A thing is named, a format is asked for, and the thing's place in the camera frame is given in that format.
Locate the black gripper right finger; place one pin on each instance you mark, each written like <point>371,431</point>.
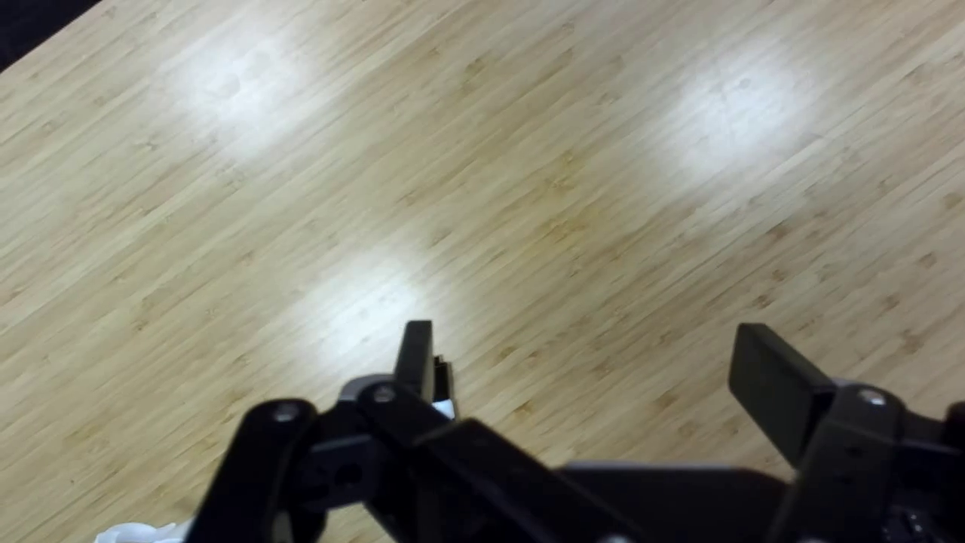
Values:
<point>847,442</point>

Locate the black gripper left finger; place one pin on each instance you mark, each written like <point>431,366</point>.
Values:
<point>424,472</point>

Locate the white mug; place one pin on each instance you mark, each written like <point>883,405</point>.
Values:
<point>140,532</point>

